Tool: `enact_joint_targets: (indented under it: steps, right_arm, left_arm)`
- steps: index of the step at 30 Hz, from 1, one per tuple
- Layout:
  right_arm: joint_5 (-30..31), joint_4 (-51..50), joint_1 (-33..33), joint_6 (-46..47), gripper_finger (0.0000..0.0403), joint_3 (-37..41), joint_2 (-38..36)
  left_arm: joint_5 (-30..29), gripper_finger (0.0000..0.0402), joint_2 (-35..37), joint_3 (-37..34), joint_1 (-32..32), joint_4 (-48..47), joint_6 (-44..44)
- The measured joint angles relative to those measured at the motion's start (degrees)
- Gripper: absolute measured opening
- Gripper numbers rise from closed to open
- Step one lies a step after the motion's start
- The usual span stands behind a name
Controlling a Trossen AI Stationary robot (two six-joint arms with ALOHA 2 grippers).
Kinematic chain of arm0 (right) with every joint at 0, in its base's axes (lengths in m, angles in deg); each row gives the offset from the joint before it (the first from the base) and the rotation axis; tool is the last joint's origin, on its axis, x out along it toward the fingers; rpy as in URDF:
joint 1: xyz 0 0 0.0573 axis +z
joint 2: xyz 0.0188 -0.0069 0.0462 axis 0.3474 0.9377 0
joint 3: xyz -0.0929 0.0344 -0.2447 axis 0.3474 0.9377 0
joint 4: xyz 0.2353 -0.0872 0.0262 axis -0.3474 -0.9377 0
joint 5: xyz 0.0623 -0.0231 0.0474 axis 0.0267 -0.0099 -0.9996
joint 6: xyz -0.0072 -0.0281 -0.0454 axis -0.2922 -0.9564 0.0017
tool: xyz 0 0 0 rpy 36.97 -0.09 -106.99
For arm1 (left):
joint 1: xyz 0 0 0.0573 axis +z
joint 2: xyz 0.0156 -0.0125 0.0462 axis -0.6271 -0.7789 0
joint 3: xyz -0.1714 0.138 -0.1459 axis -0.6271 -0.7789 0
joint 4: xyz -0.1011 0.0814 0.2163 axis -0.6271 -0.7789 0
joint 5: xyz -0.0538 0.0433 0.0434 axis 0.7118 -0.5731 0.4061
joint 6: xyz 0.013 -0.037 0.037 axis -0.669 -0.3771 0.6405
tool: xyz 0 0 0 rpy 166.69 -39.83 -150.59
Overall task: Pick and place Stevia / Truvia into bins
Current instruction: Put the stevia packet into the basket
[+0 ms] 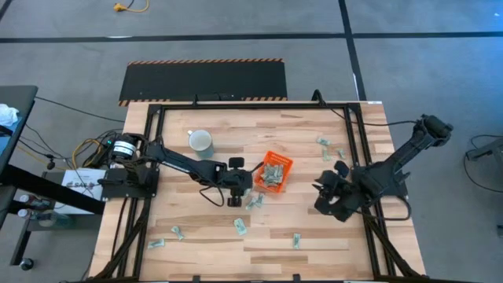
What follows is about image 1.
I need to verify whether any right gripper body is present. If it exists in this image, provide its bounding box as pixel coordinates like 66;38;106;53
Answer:
333;175;366;223

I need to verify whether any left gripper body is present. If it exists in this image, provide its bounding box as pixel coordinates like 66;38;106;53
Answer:
218;167;255;197

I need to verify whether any orange plastic basket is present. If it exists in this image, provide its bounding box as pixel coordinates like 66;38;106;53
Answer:
253;150;295;194

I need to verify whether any teal cup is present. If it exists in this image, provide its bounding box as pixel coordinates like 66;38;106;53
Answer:
187;129;215;160

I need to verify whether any black hazard-striped floor mat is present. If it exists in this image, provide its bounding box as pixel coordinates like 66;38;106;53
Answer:
118;58;289;108

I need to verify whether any white printed box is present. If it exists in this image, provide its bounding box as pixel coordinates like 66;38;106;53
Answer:
53;167;108;215

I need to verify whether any clear plastic bottle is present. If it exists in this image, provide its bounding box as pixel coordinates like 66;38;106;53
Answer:
18;193;53;210
17;208;75;230

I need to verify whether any black desk beam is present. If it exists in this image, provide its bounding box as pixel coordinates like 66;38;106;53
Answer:
0;164;106;215

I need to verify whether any black leg with caster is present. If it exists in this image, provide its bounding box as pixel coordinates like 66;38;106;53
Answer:
9;218;35;272

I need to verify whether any black desk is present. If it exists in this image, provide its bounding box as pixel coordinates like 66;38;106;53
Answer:
0;85;39;178

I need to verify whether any white cloth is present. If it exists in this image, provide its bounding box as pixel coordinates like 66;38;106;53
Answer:
0;103;20;127

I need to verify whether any black left camera cable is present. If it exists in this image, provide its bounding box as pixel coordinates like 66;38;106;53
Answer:
198;184;228;208

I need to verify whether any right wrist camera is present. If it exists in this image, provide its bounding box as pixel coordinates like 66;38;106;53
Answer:
333;160;351;178

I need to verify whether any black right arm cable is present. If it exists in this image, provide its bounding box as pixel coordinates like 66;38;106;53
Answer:
353;194;413;222

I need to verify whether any black looped table cable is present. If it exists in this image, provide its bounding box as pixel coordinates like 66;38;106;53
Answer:
311;89;420;128

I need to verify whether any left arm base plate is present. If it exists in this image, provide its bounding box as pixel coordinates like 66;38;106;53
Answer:
101;167;160;200

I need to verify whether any yellow cable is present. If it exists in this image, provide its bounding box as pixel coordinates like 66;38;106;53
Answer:
72;137;104;169

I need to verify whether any black floor cable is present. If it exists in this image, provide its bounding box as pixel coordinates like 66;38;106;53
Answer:
34;96;127;124

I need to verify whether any yellow extension cord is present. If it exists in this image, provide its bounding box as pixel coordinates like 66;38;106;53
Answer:
113;0;151;13

